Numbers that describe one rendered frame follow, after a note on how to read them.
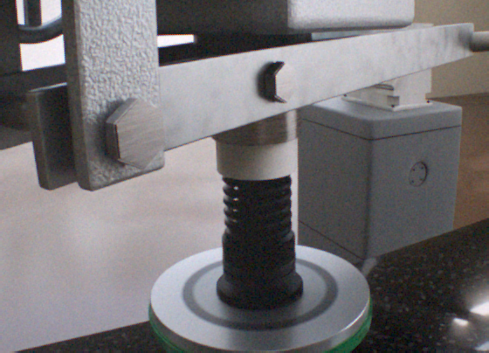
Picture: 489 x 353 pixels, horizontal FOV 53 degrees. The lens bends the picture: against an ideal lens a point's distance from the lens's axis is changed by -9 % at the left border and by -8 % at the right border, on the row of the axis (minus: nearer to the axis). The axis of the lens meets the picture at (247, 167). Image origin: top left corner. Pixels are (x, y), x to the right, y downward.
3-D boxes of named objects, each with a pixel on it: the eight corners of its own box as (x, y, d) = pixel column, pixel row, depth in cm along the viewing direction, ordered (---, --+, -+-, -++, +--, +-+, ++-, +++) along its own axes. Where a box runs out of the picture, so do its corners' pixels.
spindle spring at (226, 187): (264, 259, 45) (261, 160, 43) (210, 241, 49) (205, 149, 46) (305, 234, 50) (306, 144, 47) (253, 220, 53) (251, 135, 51)
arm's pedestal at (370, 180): (277, 316, 202) (273, 98, 178) (376, 284, 223) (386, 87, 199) (352, 385, 159) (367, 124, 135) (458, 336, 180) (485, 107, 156)
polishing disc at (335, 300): (127, 277, 56) (126, 267, 56) (297, 238, 65) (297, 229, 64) (199, 393, 37) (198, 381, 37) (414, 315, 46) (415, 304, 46)
